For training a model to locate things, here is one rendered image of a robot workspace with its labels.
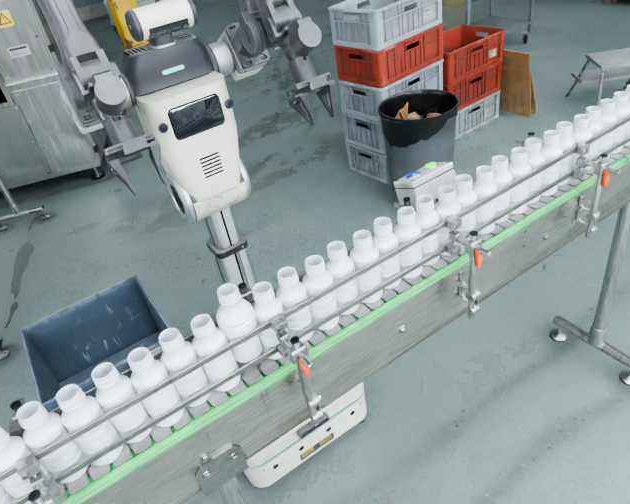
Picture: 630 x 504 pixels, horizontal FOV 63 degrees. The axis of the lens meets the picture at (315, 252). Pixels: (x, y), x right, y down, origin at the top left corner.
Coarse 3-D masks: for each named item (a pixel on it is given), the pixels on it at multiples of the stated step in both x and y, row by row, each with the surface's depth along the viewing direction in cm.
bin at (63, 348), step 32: (128, 288) 143; (64, 320) 136; (96, 320) 142; (128, 320) 147; (160, 320) 132; (32, 352) 129; (64, 352) 140; (96, 352) 146; (128, 352) 149; (64, 384) 143
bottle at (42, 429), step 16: (16, 416) 79; (32, 416) 78; (48, 416) 82; (32, 432) 80; (48, 432) 81; (64, 432) 83; (32, 448) 81; (64, 448) 83; (80, 448) 87; (48, 464) 83; (64, 464) 84; (64, 480) 86
